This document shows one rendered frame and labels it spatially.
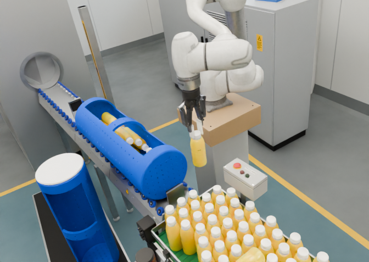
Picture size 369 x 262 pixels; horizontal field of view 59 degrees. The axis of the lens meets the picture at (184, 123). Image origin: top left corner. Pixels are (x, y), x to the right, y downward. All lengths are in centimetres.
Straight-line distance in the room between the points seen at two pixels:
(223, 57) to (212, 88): 86
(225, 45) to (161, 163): 70
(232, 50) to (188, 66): 17
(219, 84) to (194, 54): 84
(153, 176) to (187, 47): 71
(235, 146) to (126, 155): 84
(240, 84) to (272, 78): 108
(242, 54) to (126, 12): 579
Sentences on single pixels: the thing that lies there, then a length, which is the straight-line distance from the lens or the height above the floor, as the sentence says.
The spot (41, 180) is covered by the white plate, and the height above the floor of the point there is 104.
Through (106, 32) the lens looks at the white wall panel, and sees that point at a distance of 680.
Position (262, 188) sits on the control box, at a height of 104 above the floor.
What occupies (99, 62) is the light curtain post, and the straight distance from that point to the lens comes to 284.
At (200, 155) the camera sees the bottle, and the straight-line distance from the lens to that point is 144.
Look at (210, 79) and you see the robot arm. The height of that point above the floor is 132.
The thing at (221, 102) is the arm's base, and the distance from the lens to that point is 208.
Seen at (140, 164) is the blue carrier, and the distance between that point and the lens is 159.
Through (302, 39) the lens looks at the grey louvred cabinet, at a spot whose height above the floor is 112.
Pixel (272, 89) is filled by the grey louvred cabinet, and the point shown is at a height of 74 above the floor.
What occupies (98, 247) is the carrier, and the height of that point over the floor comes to 16.
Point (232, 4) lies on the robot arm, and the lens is 168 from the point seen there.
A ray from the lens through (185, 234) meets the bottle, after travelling 146.
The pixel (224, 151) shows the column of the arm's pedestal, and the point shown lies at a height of 83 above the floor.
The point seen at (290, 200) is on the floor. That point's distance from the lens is 302.
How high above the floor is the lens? 217
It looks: 32 degrees down
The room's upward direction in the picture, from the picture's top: 9 degrees counter-clockwise
